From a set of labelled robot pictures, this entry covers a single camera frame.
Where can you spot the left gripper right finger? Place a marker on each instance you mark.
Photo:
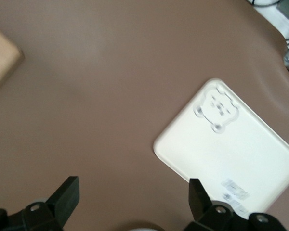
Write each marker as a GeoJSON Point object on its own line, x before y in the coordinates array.
{"type": "Point", "coordinates": [200, 207]}

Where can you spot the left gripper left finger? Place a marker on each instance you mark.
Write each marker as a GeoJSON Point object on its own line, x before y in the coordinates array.
{"type": "Point", "coordinates": [62, 202]}

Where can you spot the cream bear print tray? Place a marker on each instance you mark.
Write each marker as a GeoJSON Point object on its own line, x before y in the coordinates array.
{"type": "Point", "coordinates": [231, 149]}

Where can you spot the brown table mat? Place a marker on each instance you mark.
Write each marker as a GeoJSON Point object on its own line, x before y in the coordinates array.
{"type": "Point", "coordinates": [86, 96]}

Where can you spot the wooden cutting board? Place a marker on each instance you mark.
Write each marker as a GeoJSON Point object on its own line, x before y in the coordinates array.
{"type": "Point", "coordinates": [2, 55]}

